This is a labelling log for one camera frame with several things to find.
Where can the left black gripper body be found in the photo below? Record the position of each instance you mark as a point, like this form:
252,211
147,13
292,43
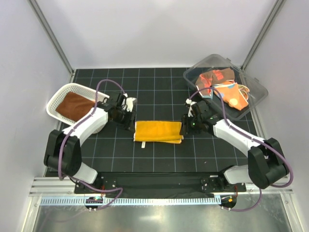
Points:
122,115

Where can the orange polka dot towel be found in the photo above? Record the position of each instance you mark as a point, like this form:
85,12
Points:
235,95

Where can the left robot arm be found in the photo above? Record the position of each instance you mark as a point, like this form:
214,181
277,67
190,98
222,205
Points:
63,150

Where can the pink brown towel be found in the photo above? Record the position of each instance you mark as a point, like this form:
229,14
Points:
210,78

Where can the left aluminium frame post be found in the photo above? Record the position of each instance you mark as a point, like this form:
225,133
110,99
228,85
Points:
50,34

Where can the yellow blue patterned towel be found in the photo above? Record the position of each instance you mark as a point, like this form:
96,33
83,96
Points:
158,132

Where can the white perforated plastic basket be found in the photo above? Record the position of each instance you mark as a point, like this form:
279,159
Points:
93,122

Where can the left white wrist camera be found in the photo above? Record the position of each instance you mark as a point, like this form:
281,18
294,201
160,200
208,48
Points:
128,103

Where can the right aluminium frame post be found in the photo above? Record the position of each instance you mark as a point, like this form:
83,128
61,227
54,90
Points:
263,31

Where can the white slotted cable duct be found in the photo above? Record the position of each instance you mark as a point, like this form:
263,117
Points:
97,201

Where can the clear plastic storage bin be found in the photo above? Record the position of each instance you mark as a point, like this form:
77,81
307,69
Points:
211,95

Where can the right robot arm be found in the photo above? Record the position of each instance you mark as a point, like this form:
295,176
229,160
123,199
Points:
266,163

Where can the aluminium frame post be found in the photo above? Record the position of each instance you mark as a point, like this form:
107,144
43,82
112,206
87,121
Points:
50,34
263,31

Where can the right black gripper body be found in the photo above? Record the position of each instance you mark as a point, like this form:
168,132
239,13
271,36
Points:
193,125

